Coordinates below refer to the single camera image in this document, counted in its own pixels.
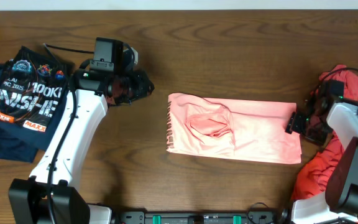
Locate black printed folded t-shirt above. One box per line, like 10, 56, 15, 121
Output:
0, 47, 68, 133

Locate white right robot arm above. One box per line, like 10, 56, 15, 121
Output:
282, 96, 358, 223

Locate navy blue folded t-shirt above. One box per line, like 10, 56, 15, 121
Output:
0, 64, 68, 163

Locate red crumpled t-shirt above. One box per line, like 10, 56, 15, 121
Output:
291, 65, 358, 200

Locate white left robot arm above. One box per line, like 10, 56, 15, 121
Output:
8, 40, 154, 223

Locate pink t-shirt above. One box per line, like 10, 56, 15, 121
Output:
167, 93, 301, 164

